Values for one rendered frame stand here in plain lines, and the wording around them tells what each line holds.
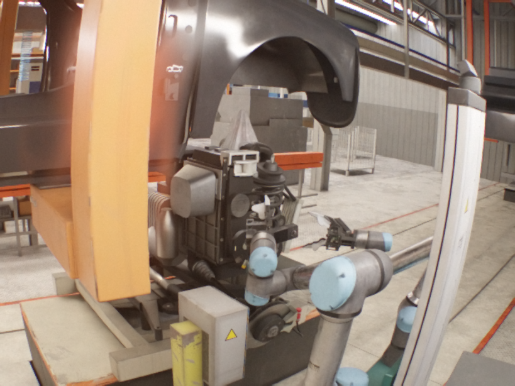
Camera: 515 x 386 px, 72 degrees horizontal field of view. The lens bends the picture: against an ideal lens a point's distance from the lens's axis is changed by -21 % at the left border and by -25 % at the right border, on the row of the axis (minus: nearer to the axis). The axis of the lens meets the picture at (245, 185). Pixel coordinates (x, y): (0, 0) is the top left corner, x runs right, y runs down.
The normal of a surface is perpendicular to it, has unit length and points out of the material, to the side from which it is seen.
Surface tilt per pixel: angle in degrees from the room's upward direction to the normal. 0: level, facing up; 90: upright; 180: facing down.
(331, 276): 84
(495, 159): 90
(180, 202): 90
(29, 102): 73
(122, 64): 90
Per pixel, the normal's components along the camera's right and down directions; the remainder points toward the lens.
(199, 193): 0.31, 0.21
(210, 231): -0.77, 0.08
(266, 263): -0.03, 0.30
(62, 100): 0.50, -0.07
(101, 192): 0.63, 0.19
